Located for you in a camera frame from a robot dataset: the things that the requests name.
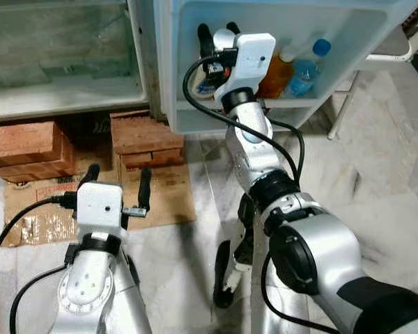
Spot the blue drink bottle blue cap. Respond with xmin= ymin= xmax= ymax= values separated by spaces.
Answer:
xmin=286 ymin=38 xmax=334 ymax=99

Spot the orange drink bottle white cap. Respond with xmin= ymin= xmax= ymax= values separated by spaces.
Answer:
xmin=256 ymin=44 xmax=297 ymax=100

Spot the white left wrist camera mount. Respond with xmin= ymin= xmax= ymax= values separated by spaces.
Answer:
xmin=75 ymin=182 xmax=125 ymax=241

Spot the silver fridge body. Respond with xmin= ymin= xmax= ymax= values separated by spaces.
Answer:
xmin=0 ymin=0 xmax=161 ymax=127

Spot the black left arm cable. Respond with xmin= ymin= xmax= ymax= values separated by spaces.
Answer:
xmin=0 ymin=195 xmax=77 ymax=334

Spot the silver fridge door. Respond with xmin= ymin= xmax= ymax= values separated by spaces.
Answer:
xmin=152 ymin=0 xmax=418 ymax=135

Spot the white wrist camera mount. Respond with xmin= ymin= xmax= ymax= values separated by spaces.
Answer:
xmin=75 ymin=182 xmax=125 ymax=241
xmin=212 ymin=32 xmax=277 ymax=106

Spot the grey metal folding chair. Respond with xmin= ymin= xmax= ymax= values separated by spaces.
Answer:
xmin=326 ymin=24 xmax=418 ymax=141

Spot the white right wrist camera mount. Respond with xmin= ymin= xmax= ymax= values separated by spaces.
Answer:
xmin=212 ymin=32 xmax=277 ymax=106

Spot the flat brown cardboard sheet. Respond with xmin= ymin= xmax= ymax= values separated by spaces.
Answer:
xmin=0 ymin=161 xmax=198 ymax=249

